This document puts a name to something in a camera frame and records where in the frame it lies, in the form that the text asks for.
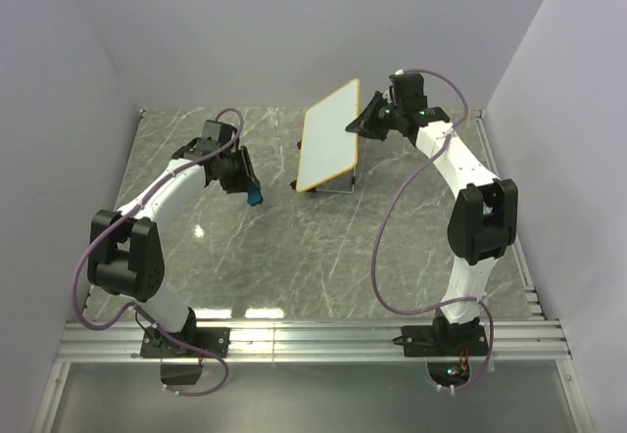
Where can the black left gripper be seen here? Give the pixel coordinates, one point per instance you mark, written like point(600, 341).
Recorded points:
point(247, 176)

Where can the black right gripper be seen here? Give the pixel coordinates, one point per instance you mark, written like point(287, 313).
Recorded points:
point(364, 123)

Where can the blue whiteboard eraser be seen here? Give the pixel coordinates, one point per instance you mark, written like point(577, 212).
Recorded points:
point(254, 196)

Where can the orange framed whiteboard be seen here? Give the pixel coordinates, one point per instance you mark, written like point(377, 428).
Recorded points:
point(327, 150)

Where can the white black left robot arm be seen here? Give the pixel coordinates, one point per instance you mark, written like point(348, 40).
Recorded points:
point(125, 255)

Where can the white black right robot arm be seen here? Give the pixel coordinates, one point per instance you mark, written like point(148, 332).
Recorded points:
point(483, 221)

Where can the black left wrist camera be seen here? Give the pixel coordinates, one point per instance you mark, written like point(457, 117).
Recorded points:
point(216, 134)

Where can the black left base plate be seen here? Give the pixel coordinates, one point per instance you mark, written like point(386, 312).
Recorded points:
point(155, 345)

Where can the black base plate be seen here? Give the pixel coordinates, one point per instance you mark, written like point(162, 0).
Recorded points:
point(155, 345)
point(421, 341)

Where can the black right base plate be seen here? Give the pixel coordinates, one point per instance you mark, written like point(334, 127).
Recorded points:
point(421, 341)

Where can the aluminium front rail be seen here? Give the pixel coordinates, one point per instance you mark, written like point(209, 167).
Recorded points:
point(333, 340)

